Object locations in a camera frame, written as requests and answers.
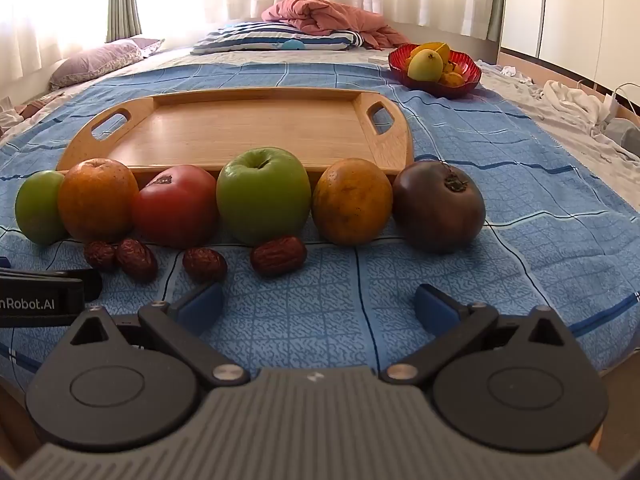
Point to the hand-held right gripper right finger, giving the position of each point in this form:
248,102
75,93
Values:
435,306

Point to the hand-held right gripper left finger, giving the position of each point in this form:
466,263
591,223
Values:
202,307

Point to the dried red date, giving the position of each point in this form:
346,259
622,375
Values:
100,255
278,256
204,265
136,259

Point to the small green apple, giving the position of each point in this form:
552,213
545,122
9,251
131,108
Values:
37,210

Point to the dimpled orange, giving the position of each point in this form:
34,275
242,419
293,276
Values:
95,200

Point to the red tomato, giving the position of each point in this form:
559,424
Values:
175,210

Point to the large green apple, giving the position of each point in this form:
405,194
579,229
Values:
262,195

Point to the round orange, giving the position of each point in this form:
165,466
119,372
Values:
352,202

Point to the blue checked cloth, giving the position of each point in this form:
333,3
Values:
320,320

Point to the beige crumpled clothes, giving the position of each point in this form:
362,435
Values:
10,115

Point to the purple floral pillow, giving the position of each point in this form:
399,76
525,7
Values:
95,62

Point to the small orange fruit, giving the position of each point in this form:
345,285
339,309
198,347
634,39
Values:
454,67
452,79

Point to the red glass bowl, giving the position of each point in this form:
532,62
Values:
468,69

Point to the yellow-green mango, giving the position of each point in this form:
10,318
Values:
425,66

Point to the white crumpled clothes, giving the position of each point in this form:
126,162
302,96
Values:
570,102

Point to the grey pouch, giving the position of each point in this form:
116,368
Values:
622,137

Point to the small white box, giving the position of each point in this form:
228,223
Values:
378,60

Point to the yellow starfruit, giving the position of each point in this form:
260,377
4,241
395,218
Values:
432,49

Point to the blue white striped pillow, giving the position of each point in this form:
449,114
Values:
280,37

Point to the grey-green drape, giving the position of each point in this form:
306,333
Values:
124,0
495,0

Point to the pink quilt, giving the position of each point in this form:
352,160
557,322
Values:
325,15

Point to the white wardrobe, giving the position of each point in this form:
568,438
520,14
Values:
575,10

